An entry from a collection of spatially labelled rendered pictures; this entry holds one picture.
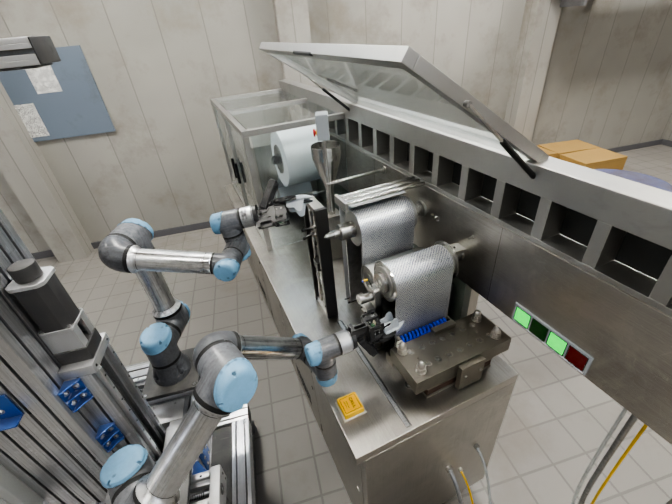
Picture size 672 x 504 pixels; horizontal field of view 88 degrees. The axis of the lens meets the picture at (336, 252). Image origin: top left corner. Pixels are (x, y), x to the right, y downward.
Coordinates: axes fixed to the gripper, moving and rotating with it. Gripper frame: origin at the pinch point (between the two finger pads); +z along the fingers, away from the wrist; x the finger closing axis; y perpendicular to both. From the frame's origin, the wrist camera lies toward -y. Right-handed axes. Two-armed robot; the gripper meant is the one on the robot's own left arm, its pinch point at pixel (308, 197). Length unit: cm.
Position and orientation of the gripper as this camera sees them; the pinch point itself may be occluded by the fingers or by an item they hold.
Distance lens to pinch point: 125.7
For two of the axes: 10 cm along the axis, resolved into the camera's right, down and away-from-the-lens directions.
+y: 2.1, 9.6, -1.7
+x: -0.4, -1.7, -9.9
